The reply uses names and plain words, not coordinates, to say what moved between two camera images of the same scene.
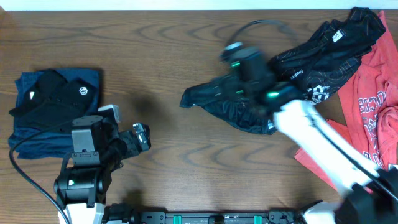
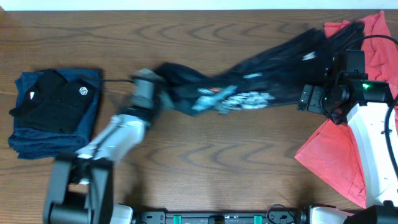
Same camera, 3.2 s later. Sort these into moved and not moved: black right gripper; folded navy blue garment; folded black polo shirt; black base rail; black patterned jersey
Moved: black right gripper; black patterned jersey
Not moved: black base rail; folded black polo shirt; folded navy blue garment
